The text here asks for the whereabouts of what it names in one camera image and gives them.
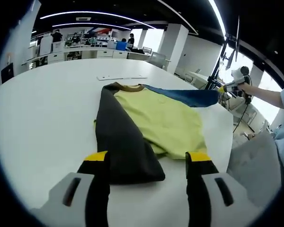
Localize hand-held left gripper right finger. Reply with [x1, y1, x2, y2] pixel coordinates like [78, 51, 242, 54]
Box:
[185, 151, 257, 227]

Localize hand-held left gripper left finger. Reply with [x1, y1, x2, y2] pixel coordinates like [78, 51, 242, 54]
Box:
[29, 150, 111, 227]

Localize yellow blue black garment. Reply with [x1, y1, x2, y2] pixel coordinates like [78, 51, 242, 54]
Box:
[93, 82, 220, 185]

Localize person's right hand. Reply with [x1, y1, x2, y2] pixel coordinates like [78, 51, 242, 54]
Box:
[238, 82, 253, 97]

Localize black monitor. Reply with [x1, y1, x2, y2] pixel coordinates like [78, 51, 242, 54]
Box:
[226, 15, 241, 69]

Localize person's grey trousers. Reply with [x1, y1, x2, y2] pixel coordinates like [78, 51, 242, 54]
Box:
[227, 132, 284, 209]

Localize grey office chair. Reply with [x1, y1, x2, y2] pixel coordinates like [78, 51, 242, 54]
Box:
[151, 52, 168, 69]

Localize black cabinet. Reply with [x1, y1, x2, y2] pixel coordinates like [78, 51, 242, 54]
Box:
[1, 63, 14, 83]

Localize long ceiling light strip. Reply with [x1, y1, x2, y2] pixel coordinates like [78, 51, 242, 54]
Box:
[53, 23, 133, 31]
[39, 10, 157, 29]

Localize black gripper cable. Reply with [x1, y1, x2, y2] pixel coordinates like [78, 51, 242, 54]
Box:
[232, 96, 253, 134]

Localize white table cable cover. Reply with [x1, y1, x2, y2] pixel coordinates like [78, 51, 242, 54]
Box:
[96, 74, 148, 81]

